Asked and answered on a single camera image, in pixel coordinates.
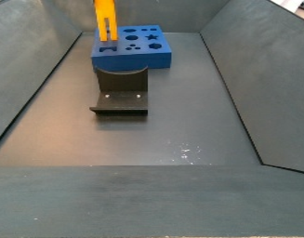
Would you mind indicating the blue foam shape board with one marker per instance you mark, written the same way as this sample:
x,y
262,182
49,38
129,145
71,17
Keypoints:
x,y
142,47

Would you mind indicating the black curved stand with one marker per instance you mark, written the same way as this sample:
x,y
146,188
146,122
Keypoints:
x,y
123,92

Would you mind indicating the yellow double-square block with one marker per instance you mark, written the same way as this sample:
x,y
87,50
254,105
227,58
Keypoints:
x,y
106,14

